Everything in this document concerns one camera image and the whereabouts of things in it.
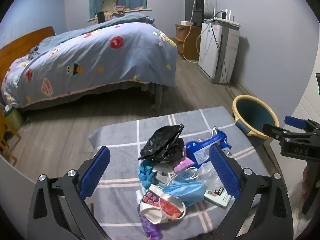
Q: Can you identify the blue yellow-rimmed trash bin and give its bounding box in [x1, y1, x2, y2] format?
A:
[232, 95, 280, 145]

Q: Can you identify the green white cardboard box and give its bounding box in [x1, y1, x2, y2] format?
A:
[204, 180, 234, 209]

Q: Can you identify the purple bottle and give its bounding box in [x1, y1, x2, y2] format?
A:
[136, 190, 164, 240]

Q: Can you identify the pink face mask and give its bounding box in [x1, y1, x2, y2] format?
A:
[174, 145, 196, 173]

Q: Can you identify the wooden cabinet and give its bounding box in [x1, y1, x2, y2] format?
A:
[175, 24, 202, 61]

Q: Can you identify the clear plastic wrapper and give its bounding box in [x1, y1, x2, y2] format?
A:
[197, 160, 225, 188]

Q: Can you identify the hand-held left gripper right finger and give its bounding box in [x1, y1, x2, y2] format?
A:
[209, 144, 294, 240]

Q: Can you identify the bed with blue duvet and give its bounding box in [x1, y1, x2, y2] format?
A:
[1, 14, 178, 108]

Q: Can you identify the white cabinet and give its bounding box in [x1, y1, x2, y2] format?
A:
[290, 75, 320, 125]

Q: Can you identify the wooden stool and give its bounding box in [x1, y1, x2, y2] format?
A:
[0, 110, 22, 165]

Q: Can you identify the black monitor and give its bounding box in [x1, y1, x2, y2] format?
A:
[184, 0, 205, 27]

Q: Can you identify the blue face mask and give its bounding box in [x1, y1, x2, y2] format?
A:
[162, 180, 207, 207]

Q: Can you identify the white router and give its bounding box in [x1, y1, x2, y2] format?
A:
[204, 9, 241, 28]

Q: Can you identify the grey plaid mat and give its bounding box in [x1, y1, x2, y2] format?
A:
[87, 106, 275, 240]

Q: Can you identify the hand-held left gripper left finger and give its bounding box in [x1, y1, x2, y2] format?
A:
[27, 145, 111, 240]

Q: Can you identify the plaid cloth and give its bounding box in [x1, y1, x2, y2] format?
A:
[101, 4, 131, 22]

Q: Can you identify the white cord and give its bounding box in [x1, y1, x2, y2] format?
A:
[160, 166, 200, 188]

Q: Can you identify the wooden windowsill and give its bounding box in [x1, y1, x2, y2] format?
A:
[87, 8, 152, 22]

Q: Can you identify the person's right hand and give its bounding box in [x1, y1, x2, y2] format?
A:
[301, 166, 310, 200]

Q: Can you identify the green plastic bucket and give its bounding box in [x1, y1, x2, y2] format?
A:
[2, 105, 24, 132]

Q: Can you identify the blue plastic wrapper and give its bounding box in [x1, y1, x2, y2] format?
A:
[185, 127, 233, 168]

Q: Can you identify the white cable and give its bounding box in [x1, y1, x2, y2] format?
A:
[182, 0, 204, 61]

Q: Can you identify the teal cloth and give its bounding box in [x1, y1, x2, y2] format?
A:
[136, 160, 160, 188]

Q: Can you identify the white air purifier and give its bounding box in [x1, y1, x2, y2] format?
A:
[199, 19, 240, 84]

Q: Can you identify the black plastic bag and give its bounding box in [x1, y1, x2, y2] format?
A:
[138, 124, 186, 163]

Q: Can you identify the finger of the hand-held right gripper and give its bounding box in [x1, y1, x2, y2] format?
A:
[262, 124, 292, 140]
[284, 116, 320, 133]

